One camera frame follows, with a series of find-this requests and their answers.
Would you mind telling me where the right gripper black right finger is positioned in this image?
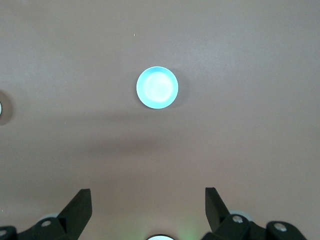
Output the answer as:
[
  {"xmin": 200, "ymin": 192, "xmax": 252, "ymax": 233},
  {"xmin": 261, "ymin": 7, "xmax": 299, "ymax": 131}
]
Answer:
[{"xmin": 203, "ymin": 186, "xmax": 309, "ymax": 240}]

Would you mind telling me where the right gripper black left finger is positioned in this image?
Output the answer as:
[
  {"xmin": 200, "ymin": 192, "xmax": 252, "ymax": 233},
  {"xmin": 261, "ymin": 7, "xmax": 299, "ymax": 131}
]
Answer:
[{"xmin": 0, "ymin": 188, "xmax": 93, "ymax": 240}]

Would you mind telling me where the light blue plastic bowl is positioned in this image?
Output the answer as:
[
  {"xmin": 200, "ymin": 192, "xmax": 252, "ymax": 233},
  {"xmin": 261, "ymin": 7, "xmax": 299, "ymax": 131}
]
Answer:
[{"xmin": 136, "ymin": 65, "xmax": 180, "ymax": 110}]

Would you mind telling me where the brown table cover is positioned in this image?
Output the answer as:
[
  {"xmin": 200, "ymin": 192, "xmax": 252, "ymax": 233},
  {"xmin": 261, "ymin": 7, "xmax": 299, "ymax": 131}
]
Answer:
[{"xmin": 0, "ymin": 0, "xmax": 320, "ymax": 240}]

